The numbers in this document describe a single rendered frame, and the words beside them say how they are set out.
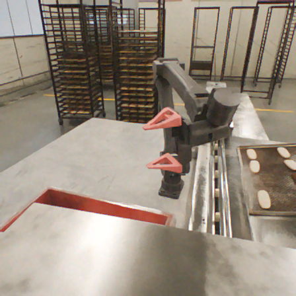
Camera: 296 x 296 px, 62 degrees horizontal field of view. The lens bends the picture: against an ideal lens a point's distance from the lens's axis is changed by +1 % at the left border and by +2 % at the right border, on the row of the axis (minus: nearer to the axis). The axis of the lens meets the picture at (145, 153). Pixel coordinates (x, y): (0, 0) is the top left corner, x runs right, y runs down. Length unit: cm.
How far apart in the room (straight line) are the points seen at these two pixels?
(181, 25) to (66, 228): 787
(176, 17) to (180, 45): 75
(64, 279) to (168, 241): 7
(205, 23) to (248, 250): 782
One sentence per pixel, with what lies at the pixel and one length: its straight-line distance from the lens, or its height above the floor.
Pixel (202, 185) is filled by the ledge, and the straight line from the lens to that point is 103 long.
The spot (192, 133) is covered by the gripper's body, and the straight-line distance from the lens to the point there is 56.
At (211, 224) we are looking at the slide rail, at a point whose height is 85.
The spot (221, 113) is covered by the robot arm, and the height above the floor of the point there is 127.
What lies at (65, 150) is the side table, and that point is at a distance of 144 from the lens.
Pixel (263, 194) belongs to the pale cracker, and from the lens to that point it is 97.
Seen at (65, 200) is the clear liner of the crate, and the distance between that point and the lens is 93.
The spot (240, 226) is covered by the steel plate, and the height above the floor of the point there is 82.
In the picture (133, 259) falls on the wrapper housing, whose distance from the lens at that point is 18.
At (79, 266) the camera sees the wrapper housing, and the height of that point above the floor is 130.
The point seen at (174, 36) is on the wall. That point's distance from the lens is 803.
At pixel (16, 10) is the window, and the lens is 696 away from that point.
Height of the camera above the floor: 144
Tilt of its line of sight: 28 degrees down
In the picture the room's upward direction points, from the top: straight up
